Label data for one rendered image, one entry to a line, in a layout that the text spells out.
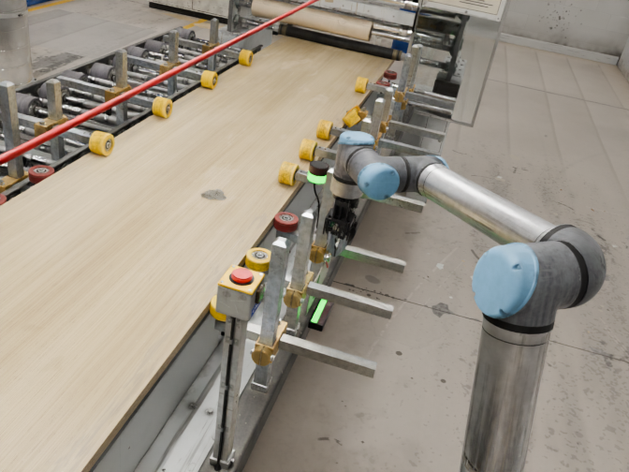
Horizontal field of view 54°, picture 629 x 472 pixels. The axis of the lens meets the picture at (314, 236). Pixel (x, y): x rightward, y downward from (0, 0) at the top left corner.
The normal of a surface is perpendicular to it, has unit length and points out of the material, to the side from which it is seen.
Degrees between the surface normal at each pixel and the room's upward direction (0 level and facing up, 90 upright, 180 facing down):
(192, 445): 0
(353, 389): 0
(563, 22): 90
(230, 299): 90
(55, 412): 0
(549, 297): 76
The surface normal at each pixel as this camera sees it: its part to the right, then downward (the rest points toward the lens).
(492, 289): -0.91, -0.07
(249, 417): 0.15, -0.84
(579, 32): -0.25, 0.47
